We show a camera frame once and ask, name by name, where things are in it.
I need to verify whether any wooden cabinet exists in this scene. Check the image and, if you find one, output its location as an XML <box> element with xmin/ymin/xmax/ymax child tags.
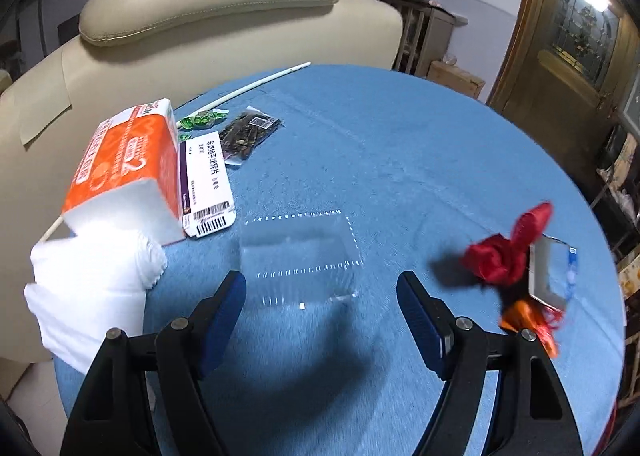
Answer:
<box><xmin>340</xmin><ymin>0</ymin><xmax>457</xmax><ymax>79</ymax></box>

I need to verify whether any small clear box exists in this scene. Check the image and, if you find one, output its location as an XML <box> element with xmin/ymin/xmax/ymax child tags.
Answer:
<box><xmin>527</xmin><ymin>234</ymin><xmax>580</xmax><ymax>311</ymax></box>

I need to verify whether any orange tissue pack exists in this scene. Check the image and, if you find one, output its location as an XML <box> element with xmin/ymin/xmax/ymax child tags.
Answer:
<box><xmin>61</xmin><ymin>98</ymin><xmax>186</xmax><ymax>244</ymax></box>

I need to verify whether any clear plastic container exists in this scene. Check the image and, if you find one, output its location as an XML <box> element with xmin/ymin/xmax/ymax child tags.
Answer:
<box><xmin>239</xmin><ymin>210</ymin><xmax>365</xmax><ymax>311</ymax></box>

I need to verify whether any dark red wrapper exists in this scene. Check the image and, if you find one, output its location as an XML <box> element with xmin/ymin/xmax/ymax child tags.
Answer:
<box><xmin>461</xmin><ymin>202</ymin><xmax>554</xmax><ymax>287</ymax></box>

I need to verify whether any wooden double door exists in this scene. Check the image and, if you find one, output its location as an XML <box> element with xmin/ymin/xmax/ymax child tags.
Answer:
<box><xmin>487</xmin><ymin>0</ymin><xmax>640</xmax><ymax>137</ymax></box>

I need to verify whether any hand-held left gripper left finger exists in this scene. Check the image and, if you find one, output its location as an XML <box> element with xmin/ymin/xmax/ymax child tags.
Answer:
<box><xmin>60</xmin><ymin>270</ymin><xmax>247</xmax><ymax>456</ymax></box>

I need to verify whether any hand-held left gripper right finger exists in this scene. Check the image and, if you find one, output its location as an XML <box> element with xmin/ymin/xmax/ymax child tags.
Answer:
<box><xmin>396</xmin><ymin>271</ymin><xmax>583</xmax><ymax>456</ymax></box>

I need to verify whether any orange-red plastic bag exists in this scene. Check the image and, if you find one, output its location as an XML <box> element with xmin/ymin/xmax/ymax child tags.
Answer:
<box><xmin>499</xmin><ymin>300</ymin><xmax>560</xmax><ymax>359</ymax></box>

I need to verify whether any black metal chair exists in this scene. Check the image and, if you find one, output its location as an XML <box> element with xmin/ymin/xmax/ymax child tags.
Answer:
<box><xmin>592</xmin><ymin>126</ymin><xmax>640</xmax><ymax>257</ymax></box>

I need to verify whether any thin white stick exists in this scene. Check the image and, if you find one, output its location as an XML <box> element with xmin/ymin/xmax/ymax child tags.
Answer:
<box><xmin>39</xmin><ymin>62</ymin><xmax>312</xmax><ymax>243</ymax></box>

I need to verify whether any beige leather sofa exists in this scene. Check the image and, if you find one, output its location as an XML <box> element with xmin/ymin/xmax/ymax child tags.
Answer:
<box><xmin>0</xmin><ymin>0</ymin><xmax>405</xmax><ymax>362</ymax></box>

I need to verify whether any blue tablecloth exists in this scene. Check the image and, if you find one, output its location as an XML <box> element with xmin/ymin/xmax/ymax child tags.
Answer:
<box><xmin>52</xmin><ymin>64</ymin><xmax>626</xmax><ymax>456</ymax></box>

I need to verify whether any green candy wrapper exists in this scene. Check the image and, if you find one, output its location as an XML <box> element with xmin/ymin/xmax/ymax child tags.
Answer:
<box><xmin>179</xmin><ymin>108</ymin><xmax>230</xmax><ymax>131</ymax></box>

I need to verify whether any cardboard box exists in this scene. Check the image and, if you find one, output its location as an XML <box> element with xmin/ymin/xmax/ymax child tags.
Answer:
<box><xmin>427</xmin><ymin>60</ymin><xmax>486</xmax><ymax>99</ymax></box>

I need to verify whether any dark dried herb packet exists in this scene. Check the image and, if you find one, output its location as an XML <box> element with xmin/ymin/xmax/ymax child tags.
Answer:
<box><xmin>219</xmin><ymin>106</ymin><xmax>284</xmax><ymax>167</ymax></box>

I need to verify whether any white medicine box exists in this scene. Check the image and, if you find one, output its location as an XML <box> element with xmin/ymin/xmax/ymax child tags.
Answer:
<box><xmin>177</xmin><ymin>133</ymin><xmax>237</xmax><ymax>239</ymax></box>

